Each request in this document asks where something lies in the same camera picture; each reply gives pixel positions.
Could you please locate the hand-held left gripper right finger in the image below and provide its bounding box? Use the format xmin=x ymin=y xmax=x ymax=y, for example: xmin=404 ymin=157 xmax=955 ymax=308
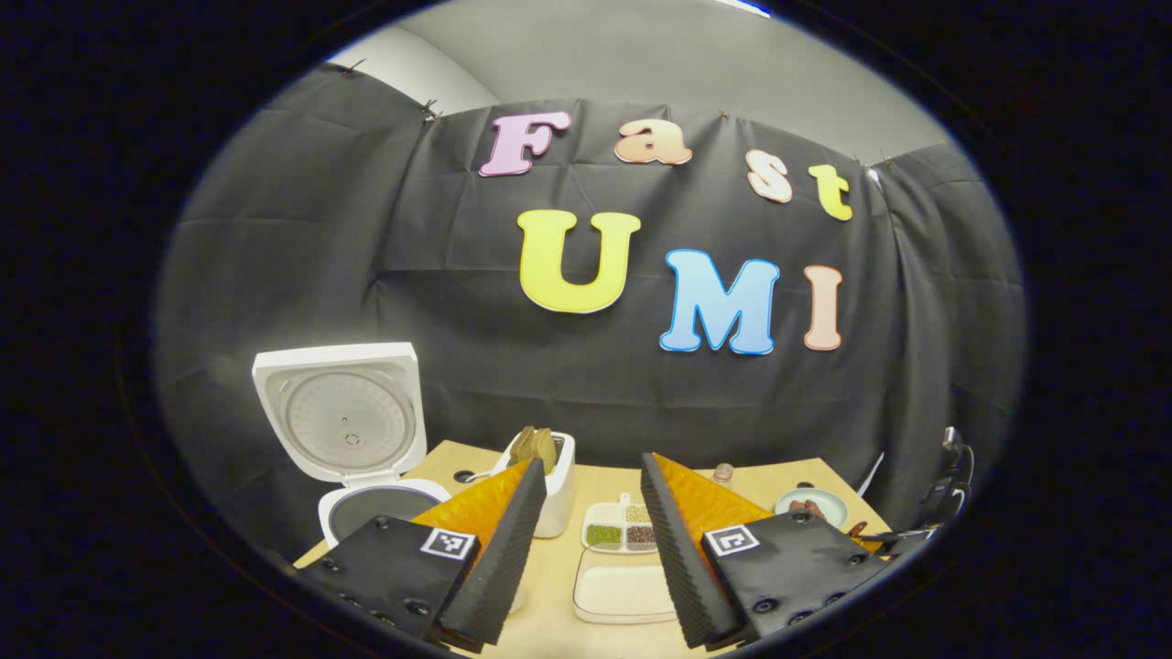
xmin=639 ymin=450 xmax=891 ymax=653

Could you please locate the black backdrop cloth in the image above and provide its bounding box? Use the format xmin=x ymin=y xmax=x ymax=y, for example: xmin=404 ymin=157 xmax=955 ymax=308
xmin=156 ymin=64 xmax=1026 ymax=559

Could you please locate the white divided grain dish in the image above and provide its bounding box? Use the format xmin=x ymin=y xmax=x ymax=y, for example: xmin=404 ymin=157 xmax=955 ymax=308
xmin=582 ymin=494 xmax=659 ymax=556

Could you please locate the plate of red dates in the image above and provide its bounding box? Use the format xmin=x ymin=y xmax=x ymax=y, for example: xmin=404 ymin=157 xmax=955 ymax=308
xmin=775 ymin=488 xmax=851 ymax=533

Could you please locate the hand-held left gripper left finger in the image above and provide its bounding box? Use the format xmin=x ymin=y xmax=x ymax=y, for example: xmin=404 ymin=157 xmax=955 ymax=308
xmin=298 ymin=458 xmax=548 ymax=653

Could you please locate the white rice cooker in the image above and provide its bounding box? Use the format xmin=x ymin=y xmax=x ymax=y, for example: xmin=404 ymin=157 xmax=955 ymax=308
xmin=252 ymin=343 xmax=452 ymax=550

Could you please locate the white toaster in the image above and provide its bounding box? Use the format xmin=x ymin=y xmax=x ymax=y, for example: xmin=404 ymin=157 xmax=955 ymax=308
xmin=494 ymin=430 xmax=577 ymax=540

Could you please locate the clear tray of rice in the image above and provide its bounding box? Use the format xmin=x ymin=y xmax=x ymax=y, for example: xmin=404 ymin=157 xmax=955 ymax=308
xmin=573 ymin=547 xmax=686 ymax=626

